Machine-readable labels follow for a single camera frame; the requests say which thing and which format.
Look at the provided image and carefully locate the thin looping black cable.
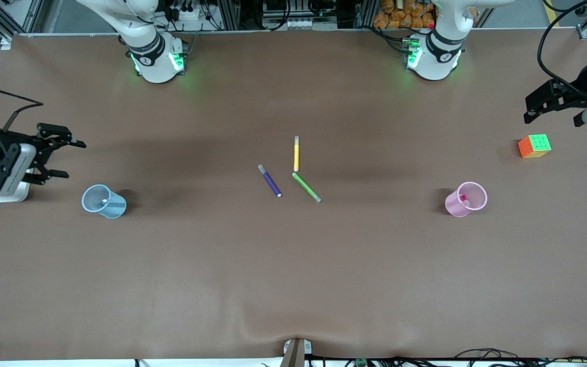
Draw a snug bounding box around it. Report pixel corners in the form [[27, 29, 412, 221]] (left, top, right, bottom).
[[456, 348, 519, 360]]

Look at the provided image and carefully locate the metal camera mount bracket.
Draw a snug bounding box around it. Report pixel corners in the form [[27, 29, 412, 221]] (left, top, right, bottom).
[[280, 337, 313, 367]]

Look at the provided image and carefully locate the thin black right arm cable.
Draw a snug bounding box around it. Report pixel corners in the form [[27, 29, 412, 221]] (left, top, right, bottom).
[[0, 86, 44, 131]]

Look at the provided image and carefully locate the brown table cover sheet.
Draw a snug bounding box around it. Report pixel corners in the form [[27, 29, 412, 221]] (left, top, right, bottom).
[[0, 28, 587, 362]]

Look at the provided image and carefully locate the green marker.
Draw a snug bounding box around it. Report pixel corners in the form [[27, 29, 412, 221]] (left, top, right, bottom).
[[291, 172, 323, 204]]

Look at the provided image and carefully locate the purple marker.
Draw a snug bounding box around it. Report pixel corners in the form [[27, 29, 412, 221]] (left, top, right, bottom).
[[257, 164, 283, 198]]

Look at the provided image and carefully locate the colourful puzzle cube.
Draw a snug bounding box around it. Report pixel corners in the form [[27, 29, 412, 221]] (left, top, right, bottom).
[[517, 134, 553, 160]]

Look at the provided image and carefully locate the pink mesh cup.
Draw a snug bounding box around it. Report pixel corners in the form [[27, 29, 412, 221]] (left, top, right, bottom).
[[444, 181, 489, 219]]

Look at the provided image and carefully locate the white power strip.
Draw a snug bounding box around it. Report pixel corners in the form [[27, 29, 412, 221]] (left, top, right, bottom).
[[167, 4, 208, 22]]

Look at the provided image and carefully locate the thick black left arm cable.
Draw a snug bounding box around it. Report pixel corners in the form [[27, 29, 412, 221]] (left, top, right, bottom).
[[537, 0, 587, 98]]

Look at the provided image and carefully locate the black cable along table edge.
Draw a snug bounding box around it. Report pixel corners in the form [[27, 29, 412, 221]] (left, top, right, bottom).
[[305, 355, 587, 367]]

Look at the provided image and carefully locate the light blue mesh cup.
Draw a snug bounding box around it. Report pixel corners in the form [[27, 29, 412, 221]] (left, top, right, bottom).
[[82, 184, 128, 220]]

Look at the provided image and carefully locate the pile of orange round items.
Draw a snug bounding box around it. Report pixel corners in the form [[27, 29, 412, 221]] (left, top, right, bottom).
[[373, 0, 436, 30]]

